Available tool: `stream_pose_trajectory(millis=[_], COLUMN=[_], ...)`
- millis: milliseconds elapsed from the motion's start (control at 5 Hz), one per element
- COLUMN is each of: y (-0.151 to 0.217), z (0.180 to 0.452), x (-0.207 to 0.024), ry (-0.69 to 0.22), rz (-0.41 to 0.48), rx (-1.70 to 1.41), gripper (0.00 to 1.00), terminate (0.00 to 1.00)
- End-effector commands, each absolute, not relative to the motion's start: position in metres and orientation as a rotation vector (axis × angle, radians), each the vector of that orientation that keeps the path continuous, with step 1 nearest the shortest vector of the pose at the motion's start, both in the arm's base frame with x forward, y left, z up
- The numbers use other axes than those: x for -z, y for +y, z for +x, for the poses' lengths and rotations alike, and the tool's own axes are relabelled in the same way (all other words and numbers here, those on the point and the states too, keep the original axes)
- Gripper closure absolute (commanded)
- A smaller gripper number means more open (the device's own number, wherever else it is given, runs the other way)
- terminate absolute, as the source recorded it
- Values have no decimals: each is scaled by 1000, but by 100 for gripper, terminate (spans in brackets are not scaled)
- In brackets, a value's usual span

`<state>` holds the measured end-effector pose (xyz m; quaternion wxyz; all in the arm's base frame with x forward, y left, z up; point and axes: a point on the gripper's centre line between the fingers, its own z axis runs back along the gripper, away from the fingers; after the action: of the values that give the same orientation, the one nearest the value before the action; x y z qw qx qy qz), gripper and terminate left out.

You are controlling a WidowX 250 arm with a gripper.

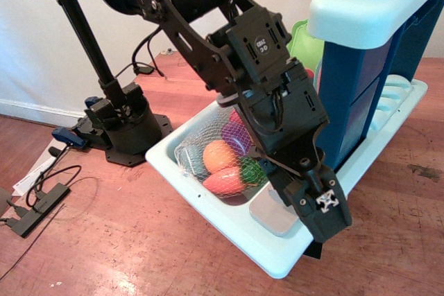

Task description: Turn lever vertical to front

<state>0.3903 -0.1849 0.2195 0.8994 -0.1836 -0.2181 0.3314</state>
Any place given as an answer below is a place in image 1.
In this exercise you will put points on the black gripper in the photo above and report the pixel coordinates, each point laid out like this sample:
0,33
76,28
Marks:
302,181

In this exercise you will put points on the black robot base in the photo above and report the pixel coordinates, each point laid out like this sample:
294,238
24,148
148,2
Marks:
122,124

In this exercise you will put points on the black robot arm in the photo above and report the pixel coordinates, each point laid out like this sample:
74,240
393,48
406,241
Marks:
238,48

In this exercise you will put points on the grey square stove plate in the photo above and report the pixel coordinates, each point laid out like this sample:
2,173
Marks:
268,209

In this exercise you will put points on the green toy vegetable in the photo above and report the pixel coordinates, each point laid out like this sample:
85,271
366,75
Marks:
251,173

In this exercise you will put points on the red toy vegetable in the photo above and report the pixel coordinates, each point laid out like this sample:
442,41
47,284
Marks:
225,182

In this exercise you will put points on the white mesh net bag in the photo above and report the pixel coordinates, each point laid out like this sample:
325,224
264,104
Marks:
207,130

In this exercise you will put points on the orange toy fruit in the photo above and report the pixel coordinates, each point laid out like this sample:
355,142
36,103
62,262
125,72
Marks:
217,155

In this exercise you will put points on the purple toy eggplant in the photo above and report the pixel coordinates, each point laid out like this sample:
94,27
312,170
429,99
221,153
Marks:
237,137

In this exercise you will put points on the grey blue toy fish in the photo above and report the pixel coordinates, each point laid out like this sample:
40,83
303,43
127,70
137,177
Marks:
191,159

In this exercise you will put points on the green plastic toy part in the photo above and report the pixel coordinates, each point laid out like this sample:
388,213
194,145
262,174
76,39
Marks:
306,48

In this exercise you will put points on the light blue toy kitchen sink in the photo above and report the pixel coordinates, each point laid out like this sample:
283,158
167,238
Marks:
366,82

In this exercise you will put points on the blue clamp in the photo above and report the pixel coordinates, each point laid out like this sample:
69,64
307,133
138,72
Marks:
68,137

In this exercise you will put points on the white paper sheet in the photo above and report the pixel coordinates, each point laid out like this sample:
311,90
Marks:
22,186

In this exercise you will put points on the black usb hub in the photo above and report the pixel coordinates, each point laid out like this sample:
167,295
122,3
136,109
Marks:
31,219

